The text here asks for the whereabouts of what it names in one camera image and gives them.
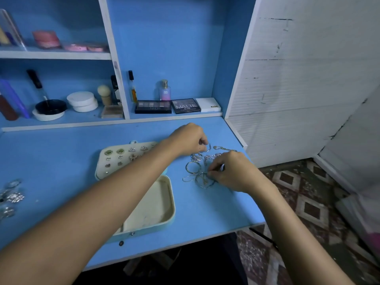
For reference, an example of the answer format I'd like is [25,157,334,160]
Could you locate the person's left hand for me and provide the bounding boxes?
[165,123,210,158]

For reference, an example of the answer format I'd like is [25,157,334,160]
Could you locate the person's right hand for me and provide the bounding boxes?
[207,151,265,195]

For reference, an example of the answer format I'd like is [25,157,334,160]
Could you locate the pile of silver bracelets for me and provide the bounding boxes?
[183,142,238,189]

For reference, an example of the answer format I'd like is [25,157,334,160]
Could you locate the cream jewellery box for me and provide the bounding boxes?
[95,141,177,244]

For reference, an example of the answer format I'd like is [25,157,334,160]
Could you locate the pile of silver rings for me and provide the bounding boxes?
[0,179,26,222]

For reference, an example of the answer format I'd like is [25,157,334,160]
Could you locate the person's left forearm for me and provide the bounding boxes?
[0,142,179,285]

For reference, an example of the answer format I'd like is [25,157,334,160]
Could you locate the person's right forearm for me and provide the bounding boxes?
[249,175,354,285]

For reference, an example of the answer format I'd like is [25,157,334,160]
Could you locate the white flat box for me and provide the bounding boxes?
[195,97,222,113]

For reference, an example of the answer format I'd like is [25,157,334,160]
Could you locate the person's dark clothing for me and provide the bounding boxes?
[77,234,250,285]

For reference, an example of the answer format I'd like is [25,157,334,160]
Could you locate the black lettered eyeshadow palette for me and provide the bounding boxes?
[171,98,202,114]

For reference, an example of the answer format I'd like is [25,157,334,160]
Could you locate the dark eyeshadow palette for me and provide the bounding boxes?
[135,100,173,114]

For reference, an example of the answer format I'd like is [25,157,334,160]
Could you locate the small pink perfume bottle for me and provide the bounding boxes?
[159,79,172,101]

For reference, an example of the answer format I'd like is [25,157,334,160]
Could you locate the thin dark cosmetic bottle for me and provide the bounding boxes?
[128,70,138,103]

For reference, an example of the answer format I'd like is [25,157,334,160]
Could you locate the square brown powder compact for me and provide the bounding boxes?
[100,104,125,120]

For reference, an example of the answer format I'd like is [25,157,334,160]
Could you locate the black cosmetic bottle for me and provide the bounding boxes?
[110,74,121,105]

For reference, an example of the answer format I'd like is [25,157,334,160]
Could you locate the beige makeup sponge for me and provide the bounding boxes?
[97,84,113,106]

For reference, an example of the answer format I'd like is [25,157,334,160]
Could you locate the white slatted cabinet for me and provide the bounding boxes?
[224,0,380,169]

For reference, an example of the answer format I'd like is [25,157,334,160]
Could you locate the white round cream jar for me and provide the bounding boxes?
[66,91,99,113]

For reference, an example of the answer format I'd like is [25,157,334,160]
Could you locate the white shelf unit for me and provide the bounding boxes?
[0,0,223,131]

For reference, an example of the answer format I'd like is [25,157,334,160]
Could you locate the pale plastic bag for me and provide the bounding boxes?
[335,187,380,259]

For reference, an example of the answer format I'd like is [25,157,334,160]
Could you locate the black makeup brush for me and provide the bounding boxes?
[27,69,51,105]

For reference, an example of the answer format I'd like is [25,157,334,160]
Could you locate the pink round jar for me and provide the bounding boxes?
[32,29,61,49]

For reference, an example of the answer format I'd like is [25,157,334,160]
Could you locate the blue cosmetic tube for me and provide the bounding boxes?
[0,79,30,119]

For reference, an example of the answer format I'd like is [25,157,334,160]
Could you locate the brown lipstick tube white cap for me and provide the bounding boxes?
[0,92,20,121]

